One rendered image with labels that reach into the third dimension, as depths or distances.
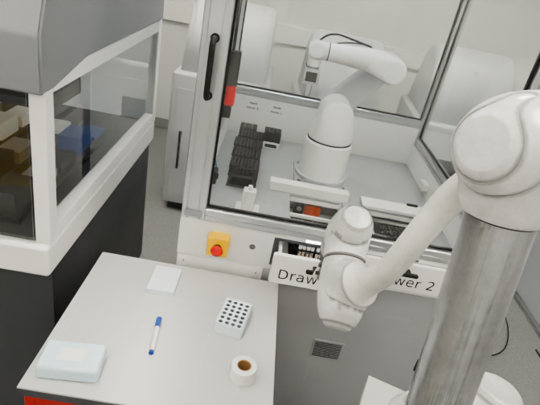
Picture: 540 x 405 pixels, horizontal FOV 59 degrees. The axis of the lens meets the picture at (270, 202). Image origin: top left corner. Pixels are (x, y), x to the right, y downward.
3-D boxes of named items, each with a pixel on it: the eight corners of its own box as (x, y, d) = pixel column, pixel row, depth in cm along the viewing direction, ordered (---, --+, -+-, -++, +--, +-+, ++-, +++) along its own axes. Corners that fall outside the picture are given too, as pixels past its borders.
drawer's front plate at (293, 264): (353, 296, 159) (362, 270, 153) (267, 281, 157) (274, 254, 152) (352, 293, 160) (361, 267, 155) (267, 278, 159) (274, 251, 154)
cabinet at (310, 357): (394, 444, 207) (462, 303, 170) (159, 406, 202) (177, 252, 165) (365, 302, 291) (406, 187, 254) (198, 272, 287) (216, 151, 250)
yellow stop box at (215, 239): (226, 259, 160) (229, 242, 157) (205, 255, 160) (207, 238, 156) (227, 251, 165) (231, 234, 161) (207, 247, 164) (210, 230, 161)
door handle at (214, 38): (209, 104, 136) (218, 36, 127) (200, 103, 136) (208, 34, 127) (211, 100, 140) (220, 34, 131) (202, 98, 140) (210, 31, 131)
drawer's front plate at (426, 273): (437, 296, 167) (448, 272, 162) (357, 282, 166) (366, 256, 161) (436, 293, 169) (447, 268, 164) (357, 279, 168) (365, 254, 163)
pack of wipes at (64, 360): (107, 355, 126) (108, 342, 124) (97, 384, 118) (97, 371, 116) (48, 349, 124) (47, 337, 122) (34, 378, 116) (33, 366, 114)
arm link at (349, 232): (323, 219, 126) (317, 266, 120) (337, 193, 113) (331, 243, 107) (362, 228, 127) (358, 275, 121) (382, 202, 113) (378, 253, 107)
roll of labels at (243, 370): (245, 390, 124) (247, 380, 122) (223, 376, 127) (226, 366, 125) (259, 374, 130) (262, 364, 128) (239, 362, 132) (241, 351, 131)
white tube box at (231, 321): (240, 339, 140) (242, 329, 138) (213, 331, 141) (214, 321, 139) (251, 312, 151) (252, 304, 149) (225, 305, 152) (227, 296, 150)
